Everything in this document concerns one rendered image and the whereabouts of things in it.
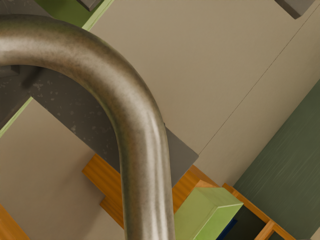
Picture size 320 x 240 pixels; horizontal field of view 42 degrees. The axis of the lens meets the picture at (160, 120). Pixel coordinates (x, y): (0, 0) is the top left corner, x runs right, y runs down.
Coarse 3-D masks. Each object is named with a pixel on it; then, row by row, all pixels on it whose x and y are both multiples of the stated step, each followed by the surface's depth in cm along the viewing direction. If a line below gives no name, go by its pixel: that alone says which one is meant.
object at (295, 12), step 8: (80, 0) 29; (88, 0) 29; (96, 0) 29; (280, 0) 31; (288, 0) 30; (296, 0) 30; (304, 0) 30; (312, 0) 31; (88, 8) 29; (288, 8) 31; (296, 8) 30; (304, 8) 30; (296, 16) 31
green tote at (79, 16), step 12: (36, 0) 43; (48, 0) 42; (60, 0) 42; (72, 0) 41; (108, 0) 40; (48, 12) 42; (60, 12) 41; (72, 12) 41; (84, 12) 40; (96, 12) 40; (84, 24) 40; (24, 108) 41; (12, 120) 40; (0, 132) 40
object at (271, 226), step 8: (224, 184) 565; (232, 192) 554; (240, 200) 552; (248, 200) 591; (248, 208) 547; (256, 208) 549; (264, 216) 538; (232, 224) 594; (272, 224) 528; (224, 232) 594; (264, 232) 529; (272, 232) 563; (280, 232) 526
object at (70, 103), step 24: (24, 0) 29; (24, 72) 29; (48, 72) 29; (0, 96) 28; (24, 96) 29; (48, 96) 29; (72, 96) 29; (0, 120) 28; (72, 120) 29; (96, 120) 29; (96, 144) 29; (168, 144) 29
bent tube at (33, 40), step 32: (0, 32) 24; (32, 32) 24; (64, 32) 24; (0, 64) 25; (32, 64) 25; (64, 64) 24; (96, 64) 24; (128, 64) 25; (96, 96) 25; (128, 96) 24; (128, 128) 24; (160, 128) 24; (128, 160) 24; (160, 160) 24; (128, 192) 24; (160, 192) 24; (128, 224) 24; (160, 224) 24
